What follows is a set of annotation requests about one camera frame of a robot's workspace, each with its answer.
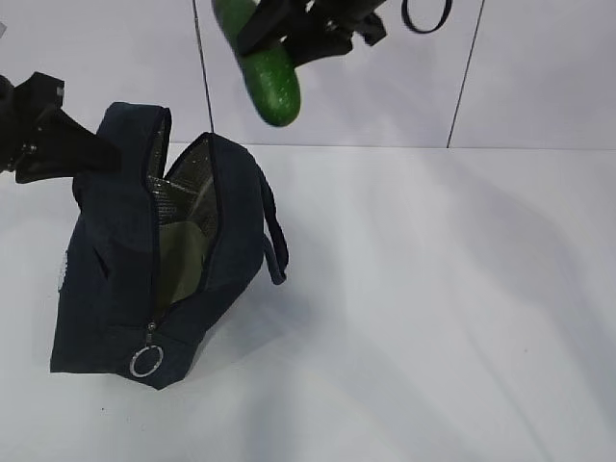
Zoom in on green cucumber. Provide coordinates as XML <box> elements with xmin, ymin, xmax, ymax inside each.
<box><xmin>211</xmin><ymin>0</ymin><xmax>301</xmax><ymax>127</ymax></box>

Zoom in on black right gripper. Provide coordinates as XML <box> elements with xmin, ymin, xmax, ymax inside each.
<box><xmin>237</xmin><ymin>0</ymin><xmax>387</xmax><ymax>67</ymax></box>

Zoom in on navy blue lunch bag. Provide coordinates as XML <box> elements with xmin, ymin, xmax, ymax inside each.
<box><xmin>50</xmin><ymin>102</ymin><xmax>289</xmax><ymax>390</ymax></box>

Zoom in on green lidded glass container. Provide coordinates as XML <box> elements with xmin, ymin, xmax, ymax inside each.
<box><xmin>157</xmin><ymin>221</ymin><xmax>211</xmax><ymax>311</ymax></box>

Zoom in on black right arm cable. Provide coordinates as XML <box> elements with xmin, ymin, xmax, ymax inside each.
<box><xmin>400</xmin><ymin>0</ymin><xmax>453</xmax><ymax>35</ymax></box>

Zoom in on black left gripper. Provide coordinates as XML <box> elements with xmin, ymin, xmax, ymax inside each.
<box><xmin>1</xmin><ymin>72</ymin><xmax>121</xmax><ymax>184</ymax></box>

